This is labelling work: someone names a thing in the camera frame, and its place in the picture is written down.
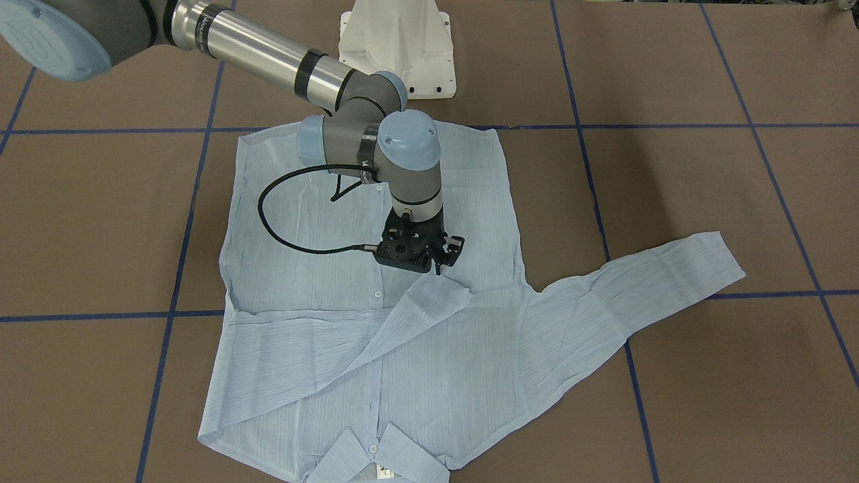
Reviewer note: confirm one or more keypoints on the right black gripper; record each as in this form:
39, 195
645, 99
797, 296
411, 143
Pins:
450, 245

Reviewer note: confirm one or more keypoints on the light blue button-up shirt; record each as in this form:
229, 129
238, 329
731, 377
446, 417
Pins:
329, 365

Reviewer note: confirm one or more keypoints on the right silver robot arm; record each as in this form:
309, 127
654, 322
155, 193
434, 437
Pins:
364, 130

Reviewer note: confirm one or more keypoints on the white pedestal column with base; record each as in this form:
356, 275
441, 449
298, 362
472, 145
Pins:
412, 39

